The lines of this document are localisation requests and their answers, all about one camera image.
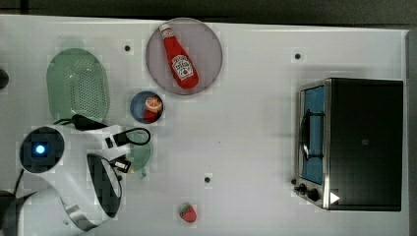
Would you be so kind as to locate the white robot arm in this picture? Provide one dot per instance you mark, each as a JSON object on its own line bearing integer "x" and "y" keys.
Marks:
{"x": 84, "y": 190}

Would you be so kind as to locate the green mug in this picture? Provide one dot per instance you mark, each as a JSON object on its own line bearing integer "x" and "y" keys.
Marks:
{"x": 140, "y": 152}

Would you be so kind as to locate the red plush ketchup bottle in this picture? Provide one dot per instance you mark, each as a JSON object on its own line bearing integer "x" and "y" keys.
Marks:
{"x": 179, "y": 62}

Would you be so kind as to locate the orange slice toy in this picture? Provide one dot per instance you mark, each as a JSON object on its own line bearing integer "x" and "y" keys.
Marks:
{"x": 153, "y": 104}

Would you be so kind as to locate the red toy in bowl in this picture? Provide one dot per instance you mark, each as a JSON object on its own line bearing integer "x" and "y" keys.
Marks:
{"x": 150, "y": 117}

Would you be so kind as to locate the grey round plate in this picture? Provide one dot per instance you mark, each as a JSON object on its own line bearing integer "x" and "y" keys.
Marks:
{"x": 201, "y": 44}

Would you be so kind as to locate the blue bowl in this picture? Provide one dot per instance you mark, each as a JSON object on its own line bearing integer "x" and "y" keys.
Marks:
{"x": 137, "y": 105}

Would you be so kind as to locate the red plush strawberry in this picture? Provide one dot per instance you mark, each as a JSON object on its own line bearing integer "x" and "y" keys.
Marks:
{"x": 187, "y": 213}

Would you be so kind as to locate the green colander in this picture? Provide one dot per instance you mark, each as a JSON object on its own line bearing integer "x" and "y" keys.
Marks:
{"x": 77, "y": 84}

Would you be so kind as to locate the silver toaster oven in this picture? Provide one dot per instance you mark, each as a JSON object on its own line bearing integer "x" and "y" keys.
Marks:
{"x": 350, "y": 144}

